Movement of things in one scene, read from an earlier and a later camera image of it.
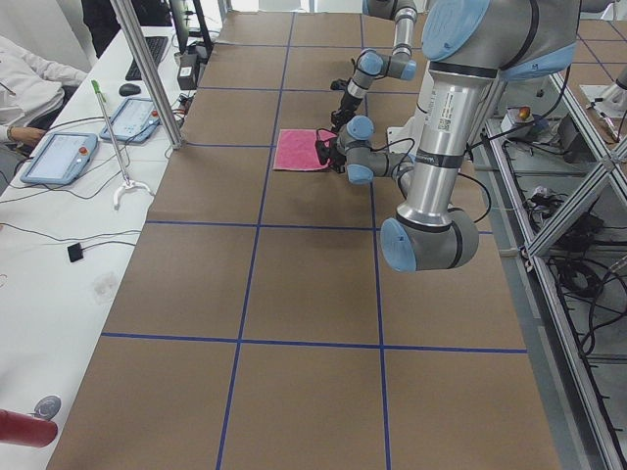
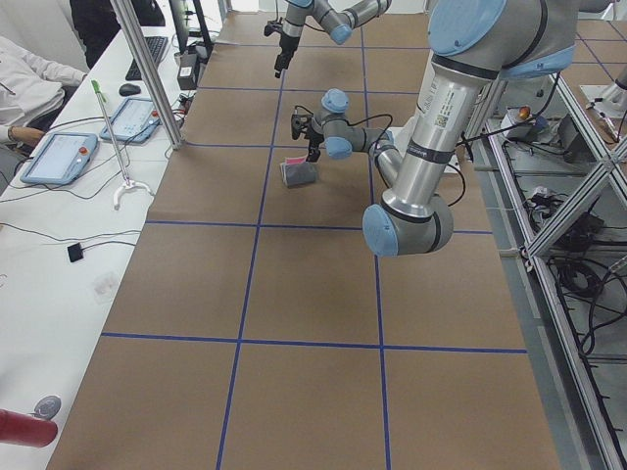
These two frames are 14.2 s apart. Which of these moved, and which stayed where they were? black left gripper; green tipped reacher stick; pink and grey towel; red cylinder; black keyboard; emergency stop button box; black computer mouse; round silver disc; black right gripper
Moved: pink and grey towel; black left gripper; black right gripper
Stayed: green tipped reacher stick; round silver disc; black keyboard; red cylinder; emergency stop button box; black computer mouse
